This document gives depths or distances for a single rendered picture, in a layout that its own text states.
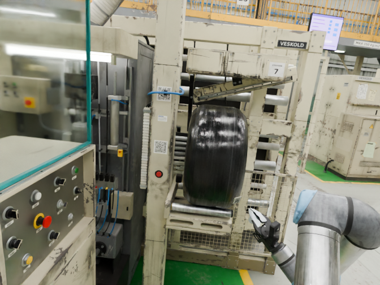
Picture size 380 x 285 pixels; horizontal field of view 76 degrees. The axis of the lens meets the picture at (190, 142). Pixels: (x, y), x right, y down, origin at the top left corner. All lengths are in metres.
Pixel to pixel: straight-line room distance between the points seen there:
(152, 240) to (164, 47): 1.12
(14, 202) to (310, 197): 0.88
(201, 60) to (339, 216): 1.10
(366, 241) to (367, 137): 4.70
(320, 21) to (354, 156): 2.52
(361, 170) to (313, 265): 5.00
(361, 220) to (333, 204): 0.07
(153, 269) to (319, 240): 1.18
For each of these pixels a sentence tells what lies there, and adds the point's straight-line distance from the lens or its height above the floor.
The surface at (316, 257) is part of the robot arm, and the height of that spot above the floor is 1.17.
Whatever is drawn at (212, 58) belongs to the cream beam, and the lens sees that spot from 1.54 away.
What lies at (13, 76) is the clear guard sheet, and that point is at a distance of 0.80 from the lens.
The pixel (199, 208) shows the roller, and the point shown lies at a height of 0.91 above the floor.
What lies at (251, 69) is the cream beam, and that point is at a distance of 1.56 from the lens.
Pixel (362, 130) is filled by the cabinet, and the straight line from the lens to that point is 5.45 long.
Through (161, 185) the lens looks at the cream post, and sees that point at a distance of 1.42.
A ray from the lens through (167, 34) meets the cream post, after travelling 1.31.
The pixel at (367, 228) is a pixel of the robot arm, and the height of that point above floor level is 1.23.
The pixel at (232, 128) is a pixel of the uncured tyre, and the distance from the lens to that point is 1.18.
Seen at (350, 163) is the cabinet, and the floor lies 0.36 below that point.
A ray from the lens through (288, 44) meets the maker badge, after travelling 1.94.
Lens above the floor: 1.59
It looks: 14 degrees down
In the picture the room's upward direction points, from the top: 6 degrees clockwise
